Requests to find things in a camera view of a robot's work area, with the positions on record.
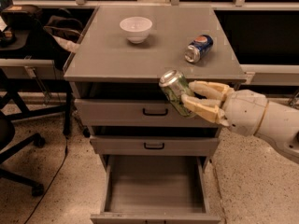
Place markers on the top grey drawer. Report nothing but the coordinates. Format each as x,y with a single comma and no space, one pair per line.
95,112

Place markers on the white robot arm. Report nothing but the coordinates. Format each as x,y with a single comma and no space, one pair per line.
279,128

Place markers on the dark bag on desk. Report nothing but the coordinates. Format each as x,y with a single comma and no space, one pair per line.
66,28

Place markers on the black middle drawer handle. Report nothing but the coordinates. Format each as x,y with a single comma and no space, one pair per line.
155,146

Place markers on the bottom grey open drawer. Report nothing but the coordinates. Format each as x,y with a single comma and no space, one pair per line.
154,190

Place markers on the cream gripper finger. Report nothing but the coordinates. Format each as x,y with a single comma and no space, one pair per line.
211,90
208,109

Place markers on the black drawer handle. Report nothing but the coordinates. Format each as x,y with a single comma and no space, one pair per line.
155,146
155,113

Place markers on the black top drawer handle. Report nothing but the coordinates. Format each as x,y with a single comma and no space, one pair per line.
155,113

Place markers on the black office chair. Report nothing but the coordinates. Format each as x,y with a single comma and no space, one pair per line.
7,132

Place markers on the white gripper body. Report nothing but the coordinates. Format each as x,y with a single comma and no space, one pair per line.
245,111

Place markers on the white ceramic bowl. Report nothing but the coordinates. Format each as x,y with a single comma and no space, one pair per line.
136,29

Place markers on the dark side desk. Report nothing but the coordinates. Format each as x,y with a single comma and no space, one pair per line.
32,60

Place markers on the green soda can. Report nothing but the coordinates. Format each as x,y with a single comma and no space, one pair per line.
174,84

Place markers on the middle grey drawer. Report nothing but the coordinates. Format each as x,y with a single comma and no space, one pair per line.
173,146

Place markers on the grey drawer cabinet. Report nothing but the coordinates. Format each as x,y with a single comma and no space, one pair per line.
109,67

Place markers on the blue pepsi can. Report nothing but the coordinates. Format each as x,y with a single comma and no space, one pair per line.
198,48

